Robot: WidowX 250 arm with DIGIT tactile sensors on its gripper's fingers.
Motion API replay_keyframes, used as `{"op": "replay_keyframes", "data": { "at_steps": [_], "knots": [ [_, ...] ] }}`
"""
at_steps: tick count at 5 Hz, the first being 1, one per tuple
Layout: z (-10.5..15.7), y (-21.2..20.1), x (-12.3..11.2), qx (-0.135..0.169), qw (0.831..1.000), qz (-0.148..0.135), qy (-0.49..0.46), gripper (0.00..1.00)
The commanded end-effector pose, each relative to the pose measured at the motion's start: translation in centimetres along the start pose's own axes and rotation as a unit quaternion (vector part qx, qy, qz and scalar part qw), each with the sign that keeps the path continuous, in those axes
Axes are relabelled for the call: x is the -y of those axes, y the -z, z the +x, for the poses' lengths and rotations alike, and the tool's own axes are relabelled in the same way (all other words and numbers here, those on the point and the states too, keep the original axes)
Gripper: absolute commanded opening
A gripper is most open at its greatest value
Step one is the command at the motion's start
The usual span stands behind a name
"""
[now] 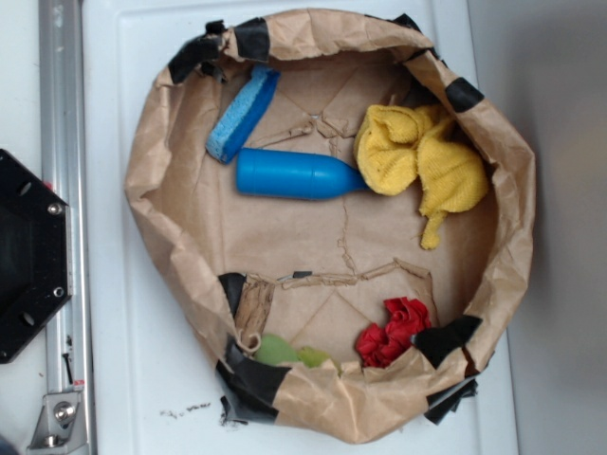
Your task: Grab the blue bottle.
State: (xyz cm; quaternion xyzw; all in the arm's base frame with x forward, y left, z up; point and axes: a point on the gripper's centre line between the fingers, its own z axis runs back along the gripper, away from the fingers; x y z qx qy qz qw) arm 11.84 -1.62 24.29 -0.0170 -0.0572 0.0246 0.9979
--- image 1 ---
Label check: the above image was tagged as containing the aluminium extrusion rail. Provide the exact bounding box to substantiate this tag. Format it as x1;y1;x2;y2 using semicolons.
39;1;98;454

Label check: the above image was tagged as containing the brown paper bag bin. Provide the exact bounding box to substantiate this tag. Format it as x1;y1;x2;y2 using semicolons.
125;9;536;444

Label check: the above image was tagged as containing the yellow cloth towel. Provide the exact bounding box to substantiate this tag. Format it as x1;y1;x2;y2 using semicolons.
354;104;489;250

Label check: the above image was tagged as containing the metal corner bracket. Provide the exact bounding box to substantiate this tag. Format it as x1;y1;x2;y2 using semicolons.
27;391;87;454

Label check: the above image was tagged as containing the blue plastic bottle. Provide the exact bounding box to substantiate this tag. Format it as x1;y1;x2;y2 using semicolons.
236;148;369;200

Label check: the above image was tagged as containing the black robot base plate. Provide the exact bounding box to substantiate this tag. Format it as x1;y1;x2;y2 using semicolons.
1;150;70;364

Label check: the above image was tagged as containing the green soft object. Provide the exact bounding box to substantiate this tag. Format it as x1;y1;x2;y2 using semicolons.
253;334;343;376

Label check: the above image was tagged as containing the blue sponge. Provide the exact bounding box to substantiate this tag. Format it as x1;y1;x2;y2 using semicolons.
206;64;281;164

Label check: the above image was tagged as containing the red crumpled cloth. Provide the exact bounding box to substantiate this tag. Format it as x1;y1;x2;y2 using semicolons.
355;297;432;369

